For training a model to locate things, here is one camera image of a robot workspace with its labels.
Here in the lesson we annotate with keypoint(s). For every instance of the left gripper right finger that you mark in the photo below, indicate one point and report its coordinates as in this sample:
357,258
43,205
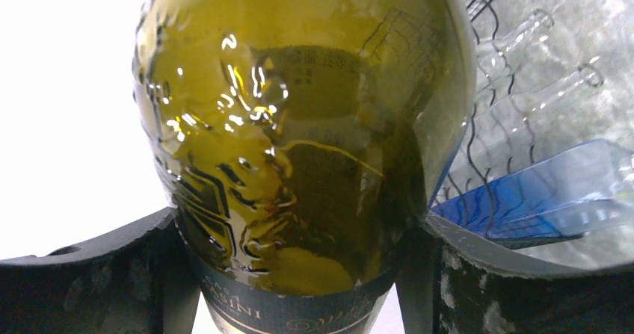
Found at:
454,281

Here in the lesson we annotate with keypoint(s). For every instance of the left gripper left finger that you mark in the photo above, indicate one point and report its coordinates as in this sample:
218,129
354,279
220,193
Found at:
134,279

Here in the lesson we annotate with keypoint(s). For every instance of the small clear glass bottle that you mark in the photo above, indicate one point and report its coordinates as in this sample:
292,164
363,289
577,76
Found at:
501,139

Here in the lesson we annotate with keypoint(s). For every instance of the dark green wine bottle front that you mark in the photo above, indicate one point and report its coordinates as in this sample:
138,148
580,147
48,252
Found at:
298,143

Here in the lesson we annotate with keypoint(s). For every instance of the clear slim glass bottle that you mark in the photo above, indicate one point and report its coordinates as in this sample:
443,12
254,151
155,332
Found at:
498,59

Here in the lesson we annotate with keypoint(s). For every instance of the black wire wine rack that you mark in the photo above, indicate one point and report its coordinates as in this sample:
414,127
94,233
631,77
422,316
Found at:
466,197

